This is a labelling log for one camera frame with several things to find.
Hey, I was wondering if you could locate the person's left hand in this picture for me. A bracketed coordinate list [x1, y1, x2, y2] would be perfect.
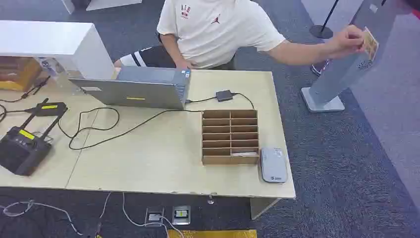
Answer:
[329, 24, 368, 60]

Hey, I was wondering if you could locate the round chrome stand base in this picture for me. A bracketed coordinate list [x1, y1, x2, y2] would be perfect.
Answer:
[310, 59, 331, 77]

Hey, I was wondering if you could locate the grey floor stand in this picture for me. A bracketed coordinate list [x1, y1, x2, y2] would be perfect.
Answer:
[301, 49, 375, 114]

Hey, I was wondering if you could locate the black power adapter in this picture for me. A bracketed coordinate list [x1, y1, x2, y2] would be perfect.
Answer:
[215, 90, 234, 103]

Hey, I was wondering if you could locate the person in white shirt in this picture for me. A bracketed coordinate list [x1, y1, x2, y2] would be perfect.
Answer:
[113, 0, 287, 71]

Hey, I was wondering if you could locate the grey card reader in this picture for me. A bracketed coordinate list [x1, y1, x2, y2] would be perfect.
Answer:
[260, 147, 289, 184]

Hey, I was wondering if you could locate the wooden card box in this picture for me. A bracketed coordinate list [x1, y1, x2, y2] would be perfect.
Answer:
[201, 109, 261, 166]

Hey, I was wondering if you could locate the pale desk leg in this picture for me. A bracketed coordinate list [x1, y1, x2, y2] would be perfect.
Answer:
[250, 197, 281, 220]

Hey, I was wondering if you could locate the grey laptop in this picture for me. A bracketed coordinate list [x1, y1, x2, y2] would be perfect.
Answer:
[68, 65, 192, 111]

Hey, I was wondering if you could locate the yellow sheet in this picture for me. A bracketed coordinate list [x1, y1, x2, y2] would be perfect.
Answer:
[168, 229, 258, 238]

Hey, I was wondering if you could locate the steel floor socket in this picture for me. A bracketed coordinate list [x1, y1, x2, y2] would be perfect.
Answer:
[171, 205, 192, 226]
[144, 206, 165, 228]

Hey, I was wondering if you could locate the white furniture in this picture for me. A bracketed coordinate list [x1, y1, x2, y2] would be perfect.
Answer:
[60, 0, 143, 15]

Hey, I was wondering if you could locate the white cabinet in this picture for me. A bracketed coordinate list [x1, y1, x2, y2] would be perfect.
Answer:
[0, 20, 116, 81]

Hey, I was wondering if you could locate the black box with yellow label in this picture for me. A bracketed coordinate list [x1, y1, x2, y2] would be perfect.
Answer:
[25, 102, 68, 118]

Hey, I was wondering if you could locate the brown cardboard box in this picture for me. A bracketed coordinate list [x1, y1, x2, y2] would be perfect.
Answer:
[0, 56, 43, 92]

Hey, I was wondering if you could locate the black router with antennas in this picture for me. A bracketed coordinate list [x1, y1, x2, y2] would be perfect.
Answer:
[0, 98, 68, 177]

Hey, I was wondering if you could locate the black stanchion post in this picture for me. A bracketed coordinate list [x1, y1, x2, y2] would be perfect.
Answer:
[309, 0, 341, 40]

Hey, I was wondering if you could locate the black adapter cable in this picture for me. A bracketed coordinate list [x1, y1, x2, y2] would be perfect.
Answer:
[185, 92, 255, 111]

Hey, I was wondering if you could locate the long black cable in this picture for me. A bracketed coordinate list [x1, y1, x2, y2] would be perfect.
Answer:
[58, 107, 205, 151]

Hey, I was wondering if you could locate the white floor cable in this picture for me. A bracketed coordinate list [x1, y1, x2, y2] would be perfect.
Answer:
[0, 199, 85, 237]
[98, 191, 185, 238]

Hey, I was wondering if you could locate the thin black cable with plug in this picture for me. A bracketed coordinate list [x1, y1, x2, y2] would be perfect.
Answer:
[0, 75, 52, 104]

